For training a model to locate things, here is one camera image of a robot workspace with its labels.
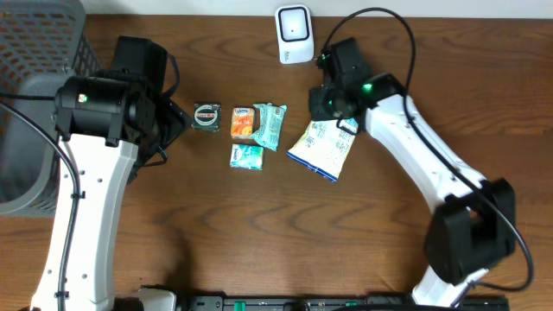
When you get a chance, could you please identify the dark green round-label box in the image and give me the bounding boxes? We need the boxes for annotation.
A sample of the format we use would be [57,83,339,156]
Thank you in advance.
[193,103,221,132]

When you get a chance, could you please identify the cream snack bag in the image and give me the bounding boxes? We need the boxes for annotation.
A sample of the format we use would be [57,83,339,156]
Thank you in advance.
[287,118,358,182]

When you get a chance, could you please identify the orange tissue pack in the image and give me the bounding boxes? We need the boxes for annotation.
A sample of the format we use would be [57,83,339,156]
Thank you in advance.
[230,107,255,139]

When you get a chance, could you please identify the teal tissue pack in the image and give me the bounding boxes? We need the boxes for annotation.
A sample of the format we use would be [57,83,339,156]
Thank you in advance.
[230,144,264,170]

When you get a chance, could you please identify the green snack packet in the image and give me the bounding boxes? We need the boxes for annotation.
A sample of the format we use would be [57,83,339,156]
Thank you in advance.
[250,103,288,151]

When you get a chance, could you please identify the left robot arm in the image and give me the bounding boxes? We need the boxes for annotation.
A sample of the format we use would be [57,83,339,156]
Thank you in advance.
[30,36,192,310]

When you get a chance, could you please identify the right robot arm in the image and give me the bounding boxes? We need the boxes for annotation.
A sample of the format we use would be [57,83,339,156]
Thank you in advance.
[308,38,516,307]

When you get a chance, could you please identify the white barcode scanner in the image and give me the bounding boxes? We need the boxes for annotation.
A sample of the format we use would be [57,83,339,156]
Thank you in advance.
[275,4,315,65]

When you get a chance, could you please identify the grey plastic mesh basket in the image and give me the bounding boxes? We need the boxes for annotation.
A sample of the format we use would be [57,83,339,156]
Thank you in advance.
[1,0,99,218]

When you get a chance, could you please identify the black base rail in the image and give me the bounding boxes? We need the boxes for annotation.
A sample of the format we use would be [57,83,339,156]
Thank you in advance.
[186,295,512,311]

